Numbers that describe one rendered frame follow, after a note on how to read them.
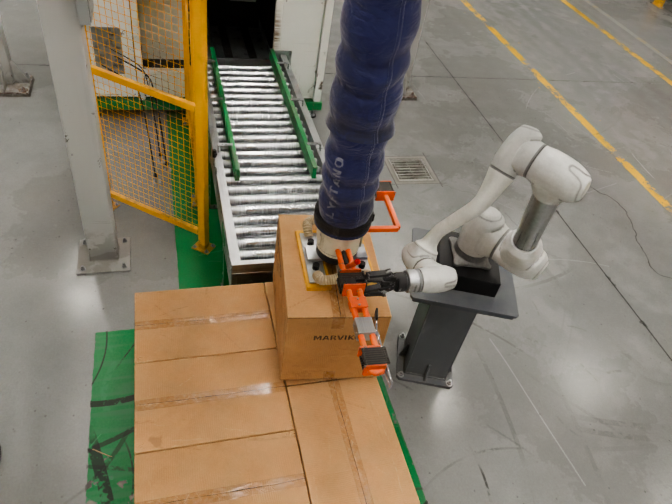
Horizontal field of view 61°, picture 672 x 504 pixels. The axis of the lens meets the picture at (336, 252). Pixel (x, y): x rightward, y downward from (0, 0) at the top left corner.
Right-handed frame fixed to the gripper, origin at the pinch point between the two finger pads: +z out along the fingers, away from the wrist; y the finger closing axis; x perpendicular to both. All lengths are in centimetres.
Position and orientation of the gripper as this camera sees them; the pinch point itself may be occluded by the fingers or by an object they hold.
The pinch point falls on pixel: (353, 285)
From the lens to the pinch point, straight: 209.4
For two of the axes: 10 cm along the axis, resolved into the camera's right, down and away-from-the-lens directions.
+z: -9.6, 0.5, -2.8
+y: -1.5, 7.3, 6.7
